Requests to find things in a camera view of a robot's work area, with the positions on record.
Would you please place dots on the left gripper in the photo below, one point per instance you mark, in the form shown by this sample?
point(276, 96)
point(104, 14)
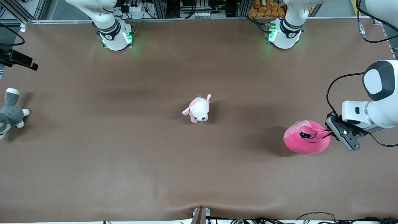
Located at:
point(330, 120)

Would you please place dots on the bright pink round plush toy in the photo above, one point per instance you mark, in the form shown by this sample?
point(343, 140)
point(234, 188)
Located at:
point(304, 144)

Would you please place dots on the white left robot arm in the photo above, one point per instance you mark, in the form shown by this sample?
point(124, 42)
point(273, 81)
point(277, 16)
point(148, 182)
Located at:
point(284, 37)

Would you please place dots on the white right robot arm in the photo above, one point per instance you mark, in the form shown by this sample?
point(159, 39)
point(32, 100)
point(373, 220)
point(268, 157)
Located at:
point(115, 37)

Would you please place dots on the orange bagged goods pile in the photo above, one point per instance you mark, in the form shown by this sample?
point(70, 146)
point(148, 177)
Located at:
point(267, 11)

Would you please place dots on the pale pink white plush dog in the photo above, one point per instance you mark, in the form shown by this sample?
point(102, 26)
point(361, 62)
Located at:
point(200, 109)

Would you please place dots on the white connector block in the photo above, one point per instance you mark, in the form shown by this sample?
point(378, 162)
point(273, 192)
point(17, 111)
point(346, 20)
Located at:
point(202, 14)

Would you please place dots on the brown table mat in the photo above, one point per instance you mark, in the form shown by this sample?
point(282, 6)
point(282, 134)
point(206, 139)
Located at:
point(155, 155)

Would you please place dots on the white power strip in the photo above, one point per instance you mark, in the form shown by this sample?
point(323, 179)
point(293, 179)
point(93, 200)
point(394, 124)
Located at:
point(133, 8)

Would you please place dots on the black bar-shaped device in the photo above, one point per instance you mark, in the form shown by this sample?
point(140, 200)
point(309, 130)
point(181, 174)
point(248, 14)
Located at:
point(21, 59)

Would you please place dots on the grey white plush husky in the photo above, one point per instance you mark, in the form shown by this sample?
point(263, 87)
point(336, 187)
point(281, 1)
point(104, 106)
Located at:
point(12, 115)

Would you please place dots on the aluminium frame rail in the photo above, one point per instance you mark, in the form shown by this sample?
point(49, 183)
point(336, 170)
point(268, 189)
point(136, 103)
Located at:
point(391, 46)

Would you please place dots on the aluminium frame post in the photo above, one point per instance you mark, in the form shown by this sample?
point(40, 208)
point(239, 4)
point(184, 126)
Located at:
point(160, 9)
point(242, 8)

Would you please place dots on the aluminium camera post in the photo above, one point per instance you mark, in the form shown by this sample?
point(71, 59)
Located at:
point(200, 216)

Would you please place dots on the metal table edge rail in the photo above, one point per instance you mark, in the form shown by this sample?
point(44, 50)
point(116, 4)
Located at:
point(186, 19)

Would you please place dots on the aluminium frame struts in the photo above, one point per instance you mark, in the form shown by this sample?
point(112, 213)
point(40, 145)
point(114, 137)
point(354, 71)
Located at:
point(12, 9)

